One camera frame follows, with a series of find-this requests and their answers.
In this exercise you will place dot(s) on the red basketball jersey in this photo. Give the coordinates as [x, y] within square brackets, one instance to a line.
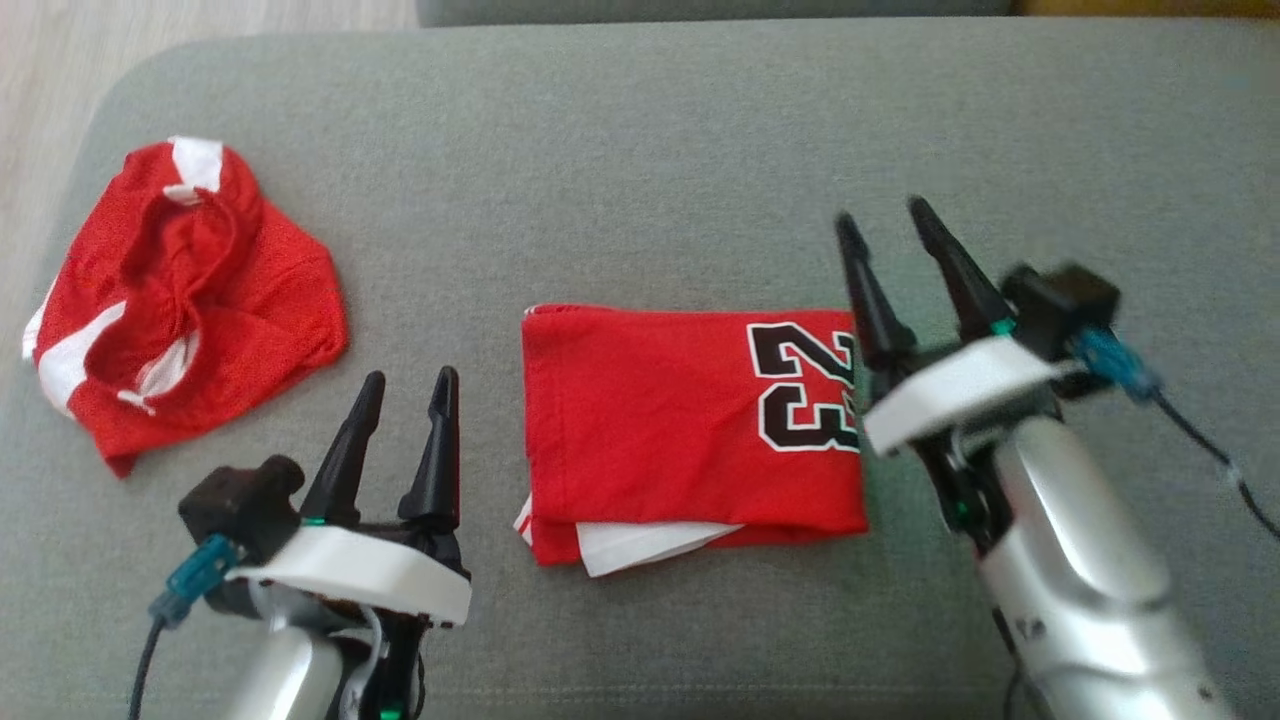
[660, 430]

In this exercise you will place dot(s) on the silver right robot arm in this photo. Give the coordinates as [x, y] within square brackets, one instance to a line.
[1070, 560]

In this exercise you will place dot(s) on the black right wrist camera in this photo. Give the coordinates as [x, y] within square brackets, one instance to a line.
[1060, 300]

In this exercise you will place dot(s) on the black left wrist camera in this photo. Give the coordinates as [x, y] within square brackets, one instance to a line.
[240, 500]

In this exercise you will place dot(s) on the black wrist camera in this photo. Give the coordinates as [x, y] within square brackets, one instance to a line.
[1060, 300]
[240, 500]

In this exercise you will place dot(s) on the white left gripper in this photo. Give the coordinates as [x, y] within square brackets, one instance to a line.
[370, 570]

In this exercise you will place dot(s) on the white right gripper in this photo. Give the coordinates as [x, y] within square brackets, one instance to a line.
[950, 390]

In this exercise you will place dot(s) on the yellow fabric cushion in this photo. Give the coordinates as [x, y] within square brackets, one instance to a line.
[1150, 6]

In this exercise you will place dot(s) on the grey fabric sofa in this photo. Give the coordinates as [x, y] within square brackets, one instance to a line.
[600, 150]

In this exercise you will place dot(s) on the red shorts with white stripes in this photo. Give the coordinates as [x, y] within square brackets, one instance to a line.
[250, 310]

